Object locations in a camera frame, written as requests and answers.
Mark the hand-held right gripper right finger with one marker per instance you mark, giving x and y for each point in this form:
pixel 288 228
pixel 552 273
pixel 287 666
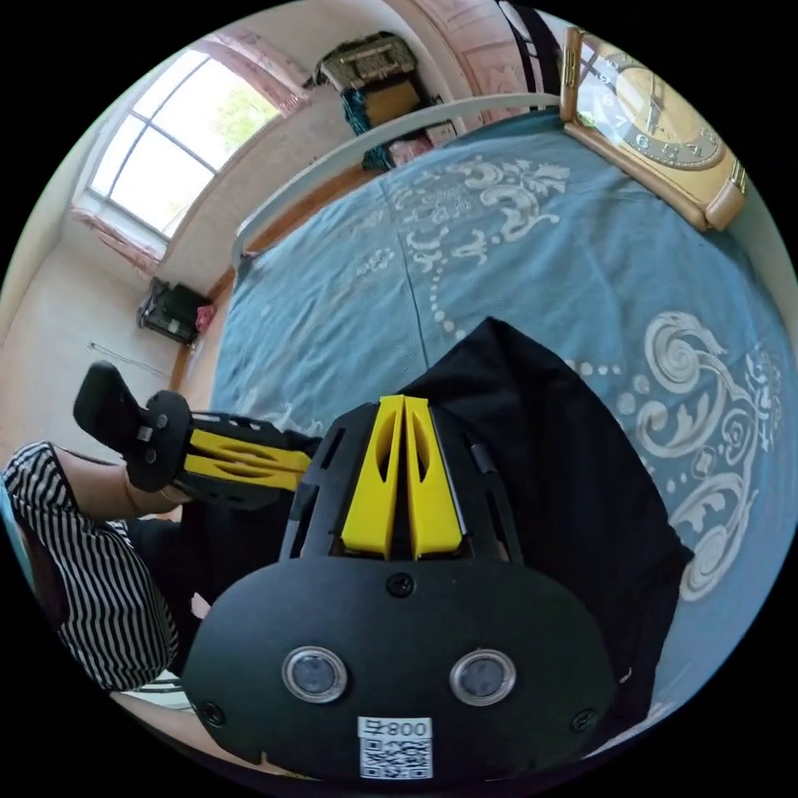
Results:
pixel 433 499

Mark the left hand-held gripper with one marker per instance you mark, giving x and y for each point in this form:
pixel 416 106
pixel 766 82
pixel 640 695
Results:
pixel 157 439

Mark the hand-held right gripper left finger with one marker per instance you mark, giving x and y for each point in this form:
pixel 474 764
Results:
pixel 373 492

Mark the black short sleeve shirt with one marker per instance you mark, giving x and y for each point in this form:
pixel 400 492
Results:
pixel 561 474

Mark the person's left forearm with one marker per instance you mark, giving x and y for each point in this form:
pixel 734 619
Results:
pixel 100 489

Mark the person's left hand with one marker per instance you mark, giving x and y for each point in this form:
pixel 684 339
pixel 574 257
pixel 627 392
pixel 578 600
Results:
pixel 159 502

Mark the low black cabinet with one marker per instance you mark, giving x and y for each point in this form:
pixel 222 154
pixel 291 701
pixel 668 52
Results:
pixel 171 308

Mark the person's body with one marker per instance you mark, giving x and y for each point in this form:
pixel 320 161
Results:
pixel 81 561

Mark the pink curtain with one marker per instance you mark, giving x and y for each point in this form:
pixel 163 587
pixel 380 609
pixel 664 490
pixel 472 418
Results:
pixel 125 240
pixel 262 65

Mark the bed with blue printed sheet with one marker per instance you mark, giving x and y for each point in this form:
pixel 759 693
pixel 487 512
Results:
pixel 530 249

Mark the window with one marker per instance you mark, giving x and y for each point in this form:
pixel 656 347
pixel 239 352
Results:
pixel 174 137

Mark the shelf with boxes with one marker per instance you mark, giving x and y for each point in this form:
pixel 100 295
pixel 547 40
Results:
pixel 374 93

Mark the wooden clock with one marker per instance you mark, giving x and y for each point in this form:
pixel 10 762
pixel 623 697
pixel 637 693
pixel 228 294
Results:
pixel 661 128

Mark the pink panelled door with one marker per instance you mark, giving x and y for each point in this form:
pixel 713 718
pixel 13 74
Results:
pixel 492 56

